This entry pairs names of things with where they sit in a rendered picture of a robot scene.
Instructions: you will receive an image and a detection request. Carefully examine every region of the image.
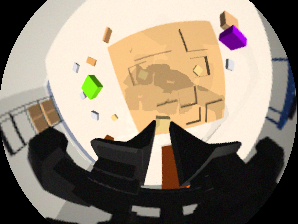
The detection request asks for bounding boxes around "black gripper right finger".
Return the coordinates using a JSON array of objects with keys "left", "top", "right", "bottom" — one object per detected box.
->
[{"left": 168, "top": 121, "right": 242, "bottom": 188}]

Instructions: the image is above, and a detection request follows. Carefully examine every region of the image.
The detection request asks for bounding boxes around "lime green cube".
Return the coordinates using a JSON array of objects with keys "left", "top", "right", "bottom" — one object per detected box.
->
[{"left": 81, "top": 75, "right": 104, "bottom": 99}]

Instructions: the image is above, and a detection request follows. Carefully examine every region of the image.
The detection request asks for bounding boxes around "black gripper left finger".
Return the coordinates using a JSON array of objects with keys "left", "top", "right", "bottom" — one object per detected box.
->
[{"left": 90, "top": 121, "right": 156, "bottom": 186}]

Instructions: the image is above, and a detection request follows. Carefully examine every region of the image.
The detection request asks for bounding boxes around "purple block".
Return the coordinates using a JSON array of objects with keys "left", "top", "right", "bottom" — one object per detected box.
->
[{"left": 218, "top": 24, "right": 247, "bottom": 51}]

